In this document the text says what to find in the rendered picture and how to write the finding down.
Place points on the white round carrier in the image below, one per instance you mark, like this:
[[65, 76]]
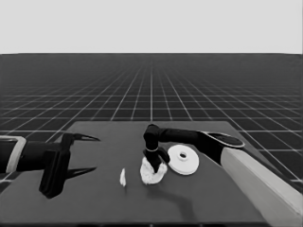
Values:
[[148, 173]]

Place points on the small white T-shaped piece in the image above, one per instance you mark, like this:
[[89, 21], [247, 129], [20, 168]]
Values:
[[122, 178]]

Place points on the large thick white disc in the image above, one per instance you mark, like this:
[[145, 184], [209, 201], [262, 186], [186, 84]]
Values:
[[186, 165]]

